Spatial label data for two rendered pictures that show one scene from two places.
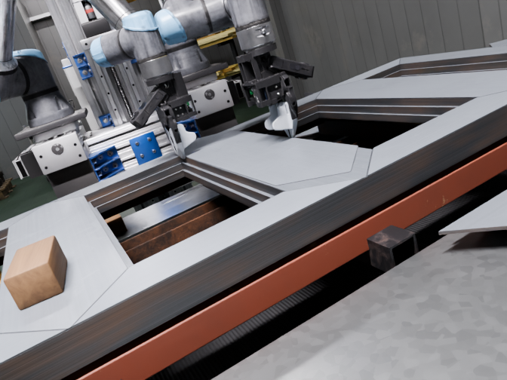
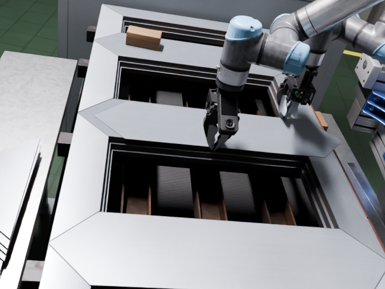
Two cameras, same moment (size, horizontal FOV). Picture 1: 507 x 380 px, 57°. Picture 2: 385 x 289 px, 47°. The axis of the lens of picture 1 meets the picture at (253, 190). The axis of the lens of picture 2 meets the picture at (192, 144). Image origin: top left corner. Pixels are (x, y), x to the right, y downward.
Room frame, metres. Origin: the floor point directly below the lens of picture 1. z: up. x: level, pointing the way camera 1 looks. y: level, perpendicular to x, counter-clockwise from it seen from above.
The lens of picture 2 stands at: (1.10, -1.07, 1.59)
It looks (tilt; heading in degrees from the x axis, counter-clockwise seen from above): 37 degrees down; 98
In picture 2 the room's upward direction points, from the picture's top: 14 degrees clockwise
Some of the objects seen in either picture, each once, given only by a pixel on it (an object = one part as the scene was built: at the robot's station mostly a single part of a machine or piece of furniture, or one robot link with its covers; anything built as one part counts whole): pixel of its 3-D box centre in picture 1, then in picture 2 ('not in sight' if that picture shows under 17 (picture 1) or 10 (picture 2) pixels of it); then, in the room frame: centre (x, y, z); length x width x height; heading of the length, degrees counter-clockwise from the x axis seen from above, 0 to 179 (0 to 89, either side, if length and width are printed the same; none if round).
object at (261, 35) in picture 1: (256, 38); (231, 72); (1.01, -0.11, 1.10); 0.08 x 0.08 x 0.05
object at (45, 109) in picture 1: (46, 105); not in sight; (1.61, 0.56, 1.09); 0.15 x 0.15 x 0.10
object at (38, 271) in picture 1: (38, 269); (144, 38); (0.64, 0.33, 0.89); 0.12 x 0.06 x 0.05; 14
